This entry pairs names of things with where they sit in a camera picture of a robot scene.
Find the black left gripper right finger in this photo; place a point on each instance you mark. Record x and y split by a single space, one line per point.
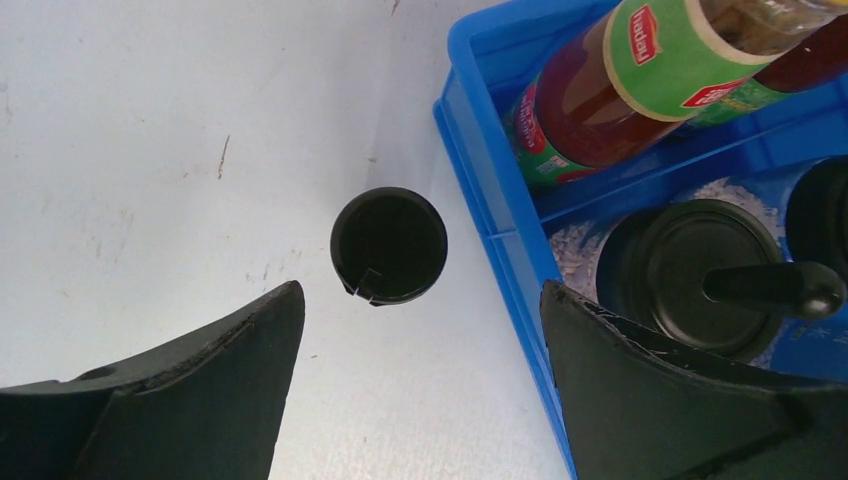
639 405

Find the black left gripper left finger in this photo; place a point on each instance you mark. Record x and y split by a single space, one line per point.
206 405

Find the black-lid spout jar front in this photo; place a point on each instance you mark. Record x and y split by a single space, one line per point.
713 271

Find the black-lid spout jar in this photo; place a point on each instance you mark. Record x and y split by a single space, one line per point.
816 216
713 271

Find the black spice shaker front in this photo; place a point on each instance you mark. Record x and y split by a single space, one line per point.
388 246

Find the short yellow-cap sauce bottle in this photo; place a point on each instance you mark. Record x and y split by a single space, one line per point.
642 70

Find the tall green-label sauce bottle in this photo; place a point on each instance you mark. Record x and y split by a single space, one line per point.
819 59

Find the blue divided plastic bin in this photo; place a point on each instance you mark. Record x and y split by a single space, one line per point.
494 54

